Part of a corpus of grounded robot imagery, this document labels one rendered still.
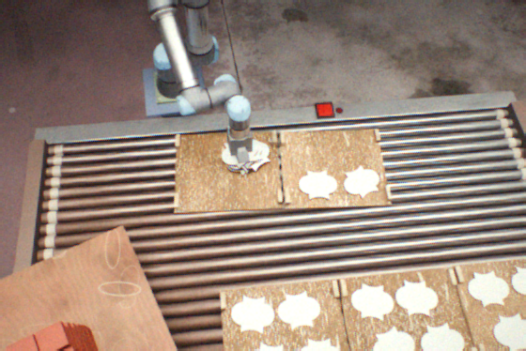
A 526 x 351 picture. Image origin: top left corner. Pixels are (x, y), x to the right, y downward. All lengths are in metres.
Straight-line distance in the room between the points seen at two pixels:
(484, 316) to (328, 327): 0.54
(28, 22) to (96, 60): 0.64
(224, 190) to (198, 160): 0.17
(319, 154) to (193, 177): 0.51
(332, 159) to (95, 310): 1.04
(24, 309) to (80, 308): 0.17
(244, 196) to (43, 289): 0.76
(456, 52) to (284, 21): 1.26
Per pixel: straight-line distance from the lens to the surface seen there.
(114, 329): 1.70
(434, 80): 3.70
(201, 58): 2.12
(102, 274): 1.76
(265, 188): 1.94
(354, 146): 2.08
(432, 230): 2.01
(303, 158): 2.02
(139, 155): 2.08
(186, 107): 1.72
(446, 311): 1.89
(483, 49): 4.03
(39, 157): 2.15
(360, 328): 1.79
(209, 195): 1.93
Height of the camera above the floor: 2.65
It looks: 61 degrees down
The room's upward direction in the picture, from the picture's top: 3 degrees clockwise
